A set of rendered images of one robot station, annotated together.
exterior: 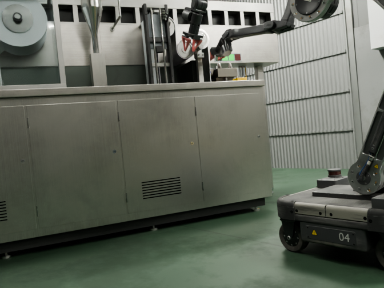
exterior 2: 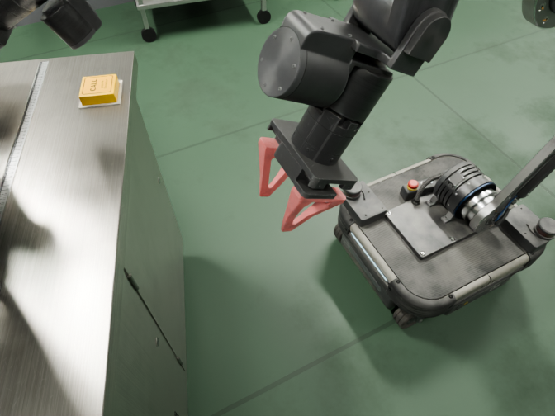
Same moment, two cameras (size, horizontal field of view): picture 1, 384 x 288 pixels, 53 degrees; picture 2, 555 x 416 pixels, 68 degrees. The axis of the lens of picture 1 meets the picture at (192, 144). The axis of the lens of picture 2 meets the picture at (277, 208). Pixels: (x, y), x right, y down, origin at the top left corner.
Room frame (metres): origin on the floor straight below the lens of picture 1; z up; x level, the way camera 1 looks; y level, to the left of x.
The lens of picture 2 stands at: (2.07, 0.26, 1.44)
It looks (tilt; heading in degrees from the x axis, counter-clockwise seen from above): 52 degrees down; 283
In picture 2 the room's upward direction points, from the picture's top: straight up
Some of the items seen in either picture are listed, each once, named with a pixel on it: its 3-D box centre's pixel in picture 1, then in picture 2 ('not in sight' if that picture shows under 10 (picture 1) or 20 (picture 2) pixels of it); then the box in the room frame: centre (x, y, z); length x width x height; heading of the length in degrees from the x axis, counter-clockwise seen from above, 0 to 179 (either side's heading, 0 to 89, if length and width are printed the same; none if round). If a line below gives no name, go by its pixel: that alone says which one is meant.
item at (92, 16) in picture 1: (96, 52); not in sight; (2.58, 0.58, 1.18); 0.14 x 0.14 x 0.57
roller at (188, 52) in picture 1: (179, 54); not in sight; (2.82, 0.03, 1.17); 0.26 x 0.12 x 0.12; 22
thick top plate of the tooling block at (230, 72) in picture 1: (215, 76); not in sight; (2.97, -0.23, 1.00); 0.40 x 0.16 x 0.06; 22
